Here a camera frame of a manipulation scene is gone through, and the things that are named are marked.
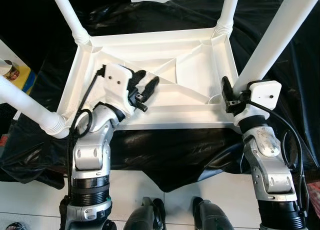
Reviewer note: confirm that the dark grey robot right leg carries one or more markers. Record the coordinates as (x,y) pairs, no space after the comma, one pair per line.
(212,216)

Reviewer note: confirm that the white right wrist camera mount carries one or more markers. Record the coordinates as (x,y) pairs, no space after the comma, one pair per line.
(265,92)

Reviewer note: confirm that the white plastic table leg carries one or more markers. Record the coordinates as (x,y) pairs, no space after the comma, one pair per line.
(25,107)
(280,35)
(67,12)
(229,7)

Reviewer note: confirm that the black plastic table cover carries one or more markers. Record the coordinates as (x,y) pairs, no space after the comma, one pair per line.
(175,150)

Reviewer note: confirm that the dark grey robot leg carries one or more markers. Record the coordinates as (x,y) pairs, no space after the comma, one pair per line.
(145,215)
(212,216)

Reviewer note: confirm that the white plastic table top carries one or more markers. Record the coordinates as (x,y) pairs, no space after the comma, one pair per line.
(165,47)

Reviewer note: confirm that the yellow and blue box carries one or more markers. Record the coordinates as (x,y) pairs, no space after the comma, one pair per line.
(27,80)

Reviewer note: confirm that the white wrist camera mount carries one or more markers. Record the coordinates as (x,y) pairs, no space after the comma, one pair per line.
(265,92)
(117,82)

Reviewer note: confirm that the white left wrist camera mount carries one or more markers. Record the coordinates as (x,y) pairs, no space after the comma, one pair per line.
(117,82)

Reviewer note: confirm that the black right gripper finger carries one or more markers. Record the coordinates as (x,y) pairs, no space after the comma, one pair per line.
(227,89)

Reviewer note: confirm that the dark grey robot left leg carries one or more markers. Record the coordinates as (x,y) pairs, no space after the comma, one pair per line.
(145,215)

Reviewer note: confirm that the pink shopping bag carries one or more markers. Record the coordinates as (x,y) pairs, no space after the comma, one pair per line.
(315,200)

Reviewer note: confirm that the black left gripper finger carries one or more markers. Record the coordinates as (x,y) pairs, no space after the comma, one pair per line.
(137,79)
(151,87)

